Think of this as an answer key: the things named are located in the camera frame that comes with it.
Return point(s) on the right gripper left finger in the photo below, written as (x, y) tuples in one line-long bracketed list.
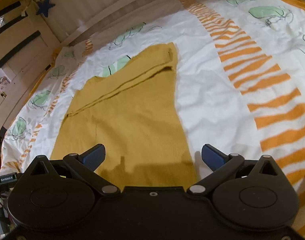
[(82, 167)]

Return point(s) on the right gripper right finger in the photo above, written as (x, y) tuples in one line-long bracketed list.
[(223, 167)]

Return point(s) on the mustard yellow knit sweater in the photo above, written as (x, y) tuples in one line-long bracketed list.
[(132, 113)]

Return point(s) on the white leaf print bedsheet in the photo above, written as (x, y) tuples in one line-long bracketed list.
[(240, 87)]

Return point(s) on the beige wooden cabinet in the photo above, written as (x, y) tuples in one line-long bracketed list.
[(26, 44)]

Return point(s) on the blue star decoration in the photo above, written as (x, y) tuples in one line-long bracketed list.
[(44, 7)]

